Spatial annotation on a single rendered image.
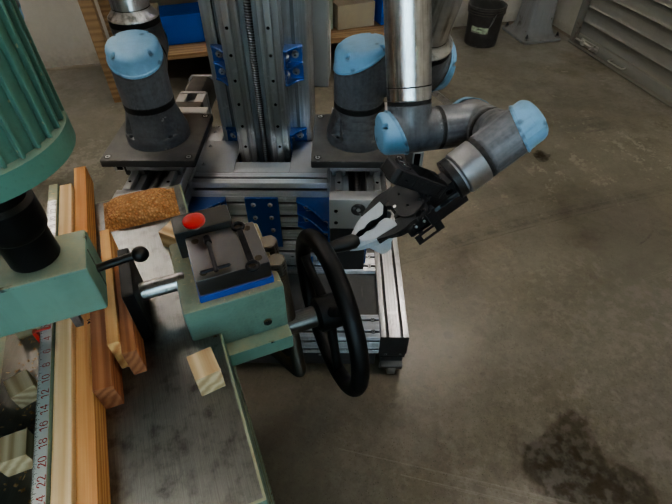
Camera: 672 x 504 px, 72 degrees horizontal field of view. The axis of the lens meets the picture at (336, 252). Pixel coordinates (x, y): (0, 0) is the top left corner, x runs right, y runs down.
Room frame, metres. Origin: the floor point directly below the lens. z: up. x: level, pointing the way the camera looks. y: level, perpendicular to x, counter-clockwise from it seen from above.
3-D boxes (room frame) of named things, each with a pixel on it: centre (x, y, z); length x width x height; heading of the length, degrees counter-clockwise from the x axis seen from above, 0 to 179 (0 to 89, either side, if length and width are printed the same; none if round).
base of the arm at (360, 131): (1.02, -0.05, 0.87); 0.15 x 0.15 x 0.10
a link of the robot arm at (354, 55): (1.02, -0.06, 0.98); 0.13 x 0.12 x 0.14; 103
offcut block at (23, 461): (0.24, 0.42, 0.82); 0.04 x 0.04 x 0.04; 23
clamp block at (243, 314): (0.45, 0.16, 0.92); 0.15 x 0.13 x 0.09; 22
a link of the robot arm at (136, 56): (1.03, 0.44, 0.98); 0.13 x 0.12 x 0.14; 14
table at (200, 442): (0.42, 0.24, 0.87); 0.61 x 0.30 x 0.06; 22
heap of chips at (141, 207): (0.64, 0.35, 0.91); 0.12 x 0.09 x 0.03; 112
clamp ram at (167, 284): (0.41, 0.24, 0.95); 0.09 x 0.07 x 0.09; 22
